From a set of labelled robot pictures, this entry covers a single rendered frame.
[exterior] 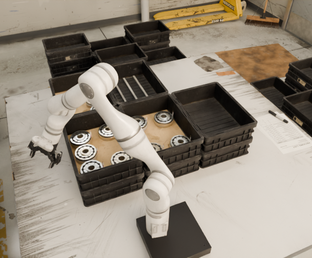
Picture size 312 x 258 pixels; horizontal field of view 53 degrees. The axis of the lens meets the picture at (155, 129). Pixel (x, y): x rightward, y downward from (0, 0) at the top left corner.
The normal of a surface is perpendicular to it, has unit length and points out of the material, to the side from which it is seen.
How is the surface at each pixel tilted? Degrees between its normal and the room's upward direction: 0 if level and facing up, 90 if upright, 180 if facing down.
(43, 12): 90
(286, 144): 0
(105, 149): 0
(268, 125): 0
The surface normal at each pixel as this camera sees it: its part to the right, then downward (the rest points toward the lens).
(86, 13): 0.39, 0.62
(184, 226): 0.01, -0.73
